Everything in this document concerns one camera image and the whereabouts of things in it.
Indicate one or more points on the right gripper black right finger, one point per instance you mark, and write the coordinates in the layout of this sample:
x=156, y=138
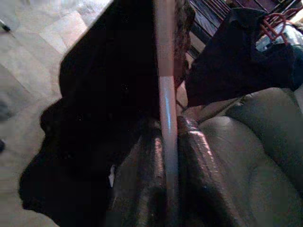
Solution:
x=201, y=179

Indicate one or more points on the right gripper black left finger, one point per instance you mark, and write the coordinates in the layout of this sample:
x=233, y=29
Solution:
x=146, y=179

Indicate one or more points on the black garment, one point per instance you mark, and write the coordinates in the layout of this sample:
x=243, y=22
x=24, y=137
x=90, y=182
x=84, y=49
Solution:
x=94, y=106
x=236, y=66

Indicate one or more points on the red clothes hanger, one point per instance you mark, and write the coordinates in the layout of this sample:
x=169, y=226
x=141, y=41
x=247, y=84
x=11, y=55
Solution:
x=272, y=28

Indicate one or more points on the grey green sofa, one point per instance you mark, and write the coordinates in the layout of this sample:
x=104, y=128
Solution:
x=260, y=153

